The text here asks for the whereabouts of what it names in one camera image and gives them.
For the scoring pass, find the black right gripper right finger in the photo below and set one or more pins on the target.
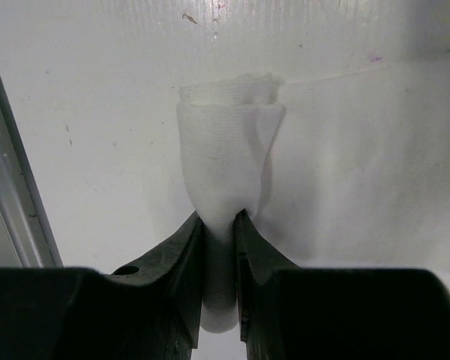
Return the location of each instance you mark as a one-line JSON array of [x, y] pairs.
[[290, 312]]

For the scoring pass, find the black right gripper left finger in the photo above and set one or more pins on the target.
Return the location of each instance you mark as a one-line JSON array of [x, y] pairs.
[[147, 309]]

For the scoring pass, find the white sock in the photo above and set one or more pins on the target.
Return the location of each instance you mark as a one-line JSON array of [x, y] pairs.
[[348, 171]]

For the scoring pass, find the aluminium frame rail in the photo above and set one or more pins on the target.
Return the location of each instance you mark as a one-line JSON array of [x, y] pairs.
[[26, 238]]

